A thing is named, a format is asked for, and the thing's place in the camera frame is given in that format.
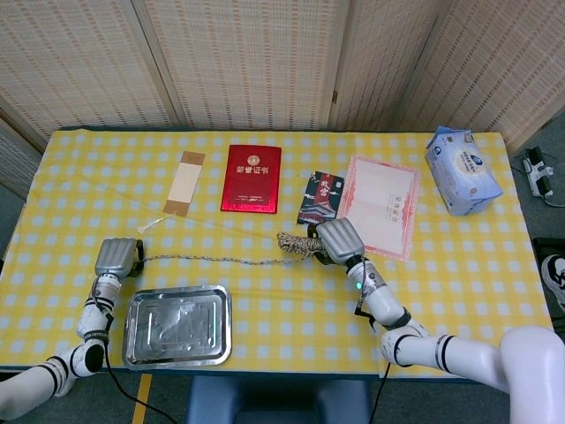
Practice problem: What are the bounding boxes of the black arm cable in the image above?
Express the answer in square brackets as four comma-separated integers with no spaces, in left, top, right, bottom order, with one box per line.
[367,360,393,424]
[102,344,178,424]

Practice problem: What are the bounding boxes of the yellow checked tablecloth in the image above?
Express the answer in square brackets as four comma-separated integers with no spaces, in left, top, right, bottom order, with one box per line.
[0,129,558,381]

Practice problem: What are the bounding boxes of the red-bordered certificate paper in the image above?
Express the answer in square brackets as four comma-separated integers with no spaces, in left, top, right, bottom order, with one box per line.
[337,154,422,263]

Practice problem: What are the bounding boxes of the red certificate book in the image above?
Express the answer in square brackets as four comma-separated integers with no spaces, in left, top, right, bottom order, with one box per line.
[220,144,283,215]

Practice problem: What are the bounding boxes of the beige bookmark with tassel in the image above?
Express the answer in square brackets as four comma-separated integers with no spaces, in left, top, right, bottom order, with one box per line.
[136,150,207,235]

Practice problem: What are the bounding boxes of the white power strip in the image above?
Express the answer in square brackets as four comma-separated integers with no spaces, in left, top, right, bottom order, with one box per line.
[523,148,555,199]

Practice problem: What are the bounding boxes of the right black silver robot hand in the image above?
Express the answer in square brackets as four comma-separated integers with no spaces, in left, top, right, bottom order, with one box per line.
[307,219,367,267]

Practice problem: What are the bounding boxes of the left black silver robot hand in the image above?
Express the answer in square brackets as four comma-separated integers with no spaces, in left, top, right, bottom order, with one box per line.
[94,238,146,279]

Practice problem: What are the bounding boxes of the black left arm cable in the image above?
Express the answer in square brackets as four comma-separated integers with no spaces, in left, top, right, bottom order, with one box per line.
[102,344,178,424]

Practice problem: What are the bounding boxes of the blue tissue pack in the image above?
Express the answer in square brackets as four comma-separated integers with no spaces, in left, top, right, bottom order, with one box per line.
[424,125,505,216]

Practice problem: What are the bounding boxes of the woven folding screen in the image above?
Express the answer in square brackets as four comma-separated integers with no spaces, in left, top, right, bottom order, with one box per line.
[0,0,565,202]

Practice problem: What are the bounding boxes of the black floor mat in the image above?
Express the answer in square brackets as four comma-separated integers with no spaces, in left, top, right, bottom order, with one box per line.
[531,237,565,335]

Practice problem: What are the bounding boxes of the dark blue printed booklet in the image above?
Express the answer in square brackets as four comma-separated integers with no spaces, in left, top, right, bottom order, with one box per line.
[296,170,346,230]

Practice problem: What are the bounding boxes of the braided speckled rope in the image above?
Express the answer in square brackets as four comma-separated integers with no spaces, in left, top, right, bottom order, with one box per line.
[141,231,328,268]

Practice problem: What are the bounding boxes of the black and white sneaker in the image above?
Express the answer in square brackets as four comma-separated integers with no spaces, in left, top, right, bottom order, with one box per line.
[540,254,565,314]

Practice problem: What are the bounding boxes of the stainless steel tray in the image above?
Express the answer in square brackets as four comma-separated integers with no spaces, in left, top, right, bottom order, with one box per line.
[122,284,233,370]

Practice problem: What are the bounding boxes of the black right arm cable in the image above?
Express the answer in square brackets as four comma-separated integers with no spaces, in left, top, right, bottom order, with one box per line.
[367,360,393,424]

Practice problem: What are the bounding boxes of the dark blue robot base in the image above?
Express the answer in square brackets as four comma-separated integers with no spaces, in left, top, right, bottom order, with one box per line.
[185,375,374,424]

